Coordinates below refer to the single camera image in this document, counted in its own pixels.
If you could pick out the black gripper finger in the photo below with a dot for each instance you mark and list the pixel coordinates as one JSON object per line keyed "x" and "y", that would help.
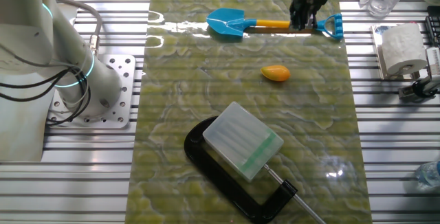
{"x": 298, "y": 18}
{"x": 313, "y": 20}

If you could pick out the blue and yellow toy shovel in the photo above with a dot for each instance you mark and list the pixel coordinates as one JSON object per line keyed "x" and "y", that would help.
{"x": 227, "y": 21}

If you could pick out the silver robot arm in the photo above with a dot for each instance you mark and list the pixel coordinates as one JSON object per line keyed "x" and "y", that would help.
{"x": 96, "y": 79}

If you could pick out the orange toy mango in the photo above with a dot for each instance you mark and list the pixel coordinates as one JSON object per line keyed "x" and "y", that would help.
{"x": 275, "y": 73}

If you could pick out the metal roll holder tray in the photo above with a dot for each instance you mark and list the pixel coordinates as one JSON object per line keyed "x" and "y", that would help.
{"x": 377, "y": 52}

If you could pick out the white toilet paper roll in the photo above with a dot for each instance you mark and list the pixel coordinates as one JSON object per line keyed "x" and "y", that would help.
{"x": 402, "y": 47}

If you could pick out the green marble pattern mat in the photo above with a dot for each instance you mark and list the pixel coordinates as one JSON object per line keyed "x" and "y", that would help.
{"x": 206, "y": 79}

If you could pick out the black keyboard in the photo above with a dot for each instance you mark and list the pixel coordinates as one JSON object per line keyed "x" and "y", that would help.
{"x": 434, "y": 26}

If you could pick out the black C-clamp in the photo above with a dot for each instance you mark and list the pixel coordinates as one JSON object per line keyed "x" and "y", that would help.
{"x": 213, "y": 172}

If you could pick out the clear water bottle blue cap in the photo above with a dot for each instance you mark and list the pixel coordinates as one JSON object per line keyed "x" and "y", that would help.
{"x": 429, "y": 175}

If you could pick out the black camera clamp mount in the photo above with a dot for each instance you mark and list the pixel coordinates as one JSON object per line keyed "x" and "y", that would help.
{"x": 417, "y": 89}

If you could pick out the silver grilled camera device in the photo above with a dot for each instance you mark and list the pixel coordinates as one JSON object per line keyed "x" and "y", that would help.
{"x": 434, "y": 60}

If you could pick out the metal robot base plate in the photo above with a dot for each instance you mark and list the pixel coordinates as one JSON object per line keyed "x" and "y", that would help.
{"x": 120, "y": 114}

